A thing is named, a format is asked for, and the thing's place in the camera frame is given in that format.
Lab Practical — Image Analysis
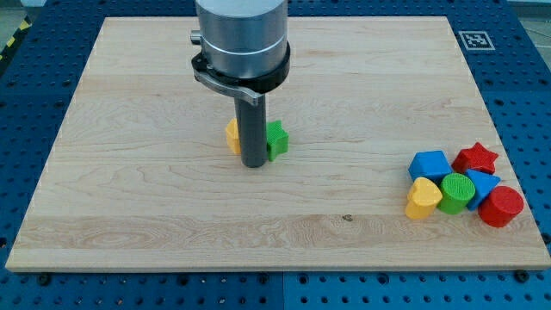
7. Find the yellow heart block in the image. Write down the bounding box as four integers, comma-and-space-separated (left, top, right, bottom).
405, 177, 443, 220

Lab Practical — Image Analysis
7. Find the red star block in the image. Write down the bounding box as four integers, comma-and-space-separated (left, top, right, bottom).
451, 142, 498, 175

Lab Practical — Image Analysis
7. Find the yellow hexagon block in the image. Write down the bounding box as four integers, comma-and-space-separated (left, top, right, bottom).
225, 118, 241, 154

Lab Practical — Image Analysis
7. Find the red cylinder block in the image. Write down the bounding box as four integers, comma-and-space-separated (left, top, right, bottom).
478, 186, 524, 228

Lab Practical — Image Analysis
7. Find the green cylinder block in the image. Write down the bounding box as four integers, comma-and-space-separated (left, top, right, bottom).
437, 173, 476, 214

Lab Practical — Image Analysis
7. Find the white fiducial marker tag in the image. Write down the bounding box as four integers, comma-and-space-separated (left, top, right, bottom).
459, 30, 495, 51

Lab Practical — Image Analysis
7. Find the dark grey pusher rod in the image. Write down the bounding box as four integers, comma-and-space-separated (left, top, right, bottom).
234, 96, 268, 168

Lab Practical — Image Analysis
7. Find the blue triangle block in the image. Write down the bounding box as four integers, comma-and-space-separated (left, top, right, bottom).
465, 169, 501, 211

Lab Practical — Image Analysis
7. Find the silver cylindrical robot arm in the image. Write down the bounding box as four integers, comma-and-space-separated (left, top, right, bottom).
190, 0, 291, 168

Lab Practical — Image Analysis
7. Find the blue cube block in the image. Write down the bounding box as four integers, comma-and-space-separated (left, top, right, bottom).
408, 150, 453, 184

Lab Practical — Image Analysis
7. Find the green star block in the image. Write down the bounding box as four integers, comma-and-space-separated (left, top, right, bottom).
266, 120, 289, 162

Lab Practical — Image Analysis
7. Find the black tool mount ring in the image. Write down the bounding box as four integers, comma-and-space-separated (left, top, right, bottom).
191, 43, 291, 106

